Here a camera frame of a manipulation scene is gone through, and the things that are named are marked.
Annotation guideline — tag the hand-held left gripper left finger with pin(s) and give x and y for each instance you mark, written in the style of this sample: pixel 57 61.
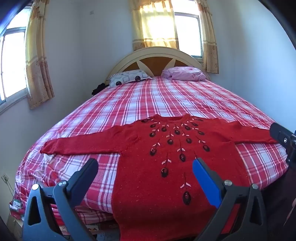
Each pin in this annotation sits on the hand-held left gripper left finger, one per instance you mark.
pixel 85 176

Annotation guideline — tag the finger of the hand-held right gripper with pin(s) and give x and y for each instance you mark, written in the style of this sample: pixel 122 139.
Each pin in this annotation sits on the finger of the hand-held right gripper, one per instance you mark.
pixel 278 134

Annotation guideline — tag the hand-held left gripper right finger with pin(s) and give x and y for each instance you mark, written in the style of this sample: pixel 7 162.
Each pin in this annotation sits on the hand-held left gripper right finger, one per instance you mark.
pixel 205 183

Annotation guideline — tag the red knitted sweater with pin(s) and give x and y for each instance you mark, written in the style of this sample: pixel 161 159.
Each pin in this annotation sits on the red knitted sweater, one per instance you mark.
pixel 143 197

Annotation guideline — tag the person's dark clothing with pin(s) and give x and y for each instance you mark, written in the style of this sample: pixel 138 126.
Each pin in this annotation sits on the person's dark clothing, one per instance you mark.
pixel 277 204

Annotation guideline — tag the colourful printed box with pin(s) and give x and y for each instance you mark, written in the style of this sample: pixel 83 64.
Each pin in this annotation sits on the colourful printed box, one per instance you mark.
pixel 16 207

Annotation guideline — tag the dark cloth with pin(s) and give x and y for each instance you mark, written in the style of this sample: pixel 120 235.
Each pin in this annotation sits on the dark cloth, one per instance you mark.
pixel 98 89

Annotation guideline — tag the red plaid bed sheet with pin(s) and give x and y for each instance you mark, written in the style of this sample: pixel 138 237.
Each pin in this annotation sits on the red plaid bed sheet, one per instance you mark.
pixel 161 97

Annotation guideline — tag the grey patterned pillow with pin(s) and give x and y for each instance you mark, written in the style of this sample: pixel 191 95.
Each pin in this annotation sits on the grey patterned pillow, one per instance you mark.
pixel 126 78

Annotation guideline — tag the yellow floral curtain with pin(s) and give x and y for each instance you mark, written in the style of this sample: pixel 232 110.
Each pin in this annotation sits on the yellow floral curtain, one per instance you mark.
pixel 210 46
pixel 152 27
pixel 37 69

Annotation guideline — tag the pink pillow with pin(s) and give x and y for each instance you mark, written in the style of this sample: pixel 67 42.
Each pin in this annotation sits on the pink pillow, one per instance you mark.
pixel 182 73

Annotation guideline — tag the cream wooden headboard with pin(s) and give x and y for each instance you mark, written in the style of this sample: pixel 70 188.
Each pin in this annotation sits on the cream wooden headboard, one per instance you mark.
pixel 157 61

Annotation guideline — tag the white framed window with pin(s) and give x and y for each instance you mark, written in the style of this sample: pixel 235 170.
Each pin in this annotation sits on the white framed window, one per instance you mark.
pixel 187 34
pixel 12 64

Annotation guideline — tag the white wall socket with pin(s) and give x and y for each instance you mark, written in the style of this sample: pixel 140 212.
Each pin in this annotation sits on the white wall socket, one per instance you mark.
pixel 5 178

